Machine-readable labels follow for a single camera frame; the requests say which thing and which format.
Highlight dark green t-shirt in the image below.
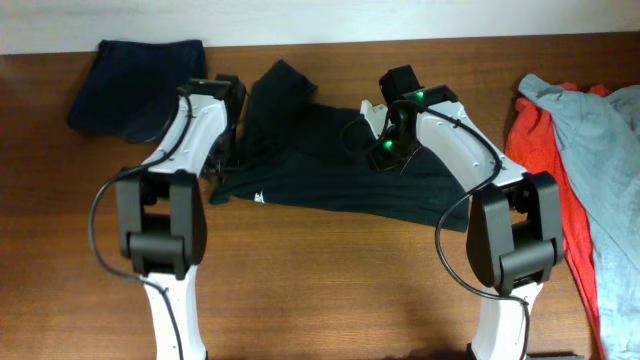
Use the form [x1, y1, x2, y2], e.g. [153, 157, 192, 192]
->
[209, 60, 468, 232]

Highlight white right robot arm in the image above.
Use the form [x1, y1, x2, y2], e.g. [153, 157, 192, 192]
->
[361, 65, 564, 359]

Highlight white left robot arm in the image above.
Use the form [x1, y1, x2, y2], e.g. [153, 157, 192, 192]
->
[116, 75, 247, 359]

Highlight folded navy blue garment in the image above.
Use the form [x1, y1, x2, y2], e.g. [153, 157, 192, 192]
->
[67, 40, 207, 144]

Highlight red t-shirt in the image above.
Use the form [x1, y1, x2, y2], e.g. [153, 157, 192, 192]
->
[504, 82, 612, 360]

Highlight light blue grey t-shirt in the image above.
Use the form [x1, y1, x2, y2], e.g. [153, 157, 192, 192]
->
[518, 74, 639, 359]

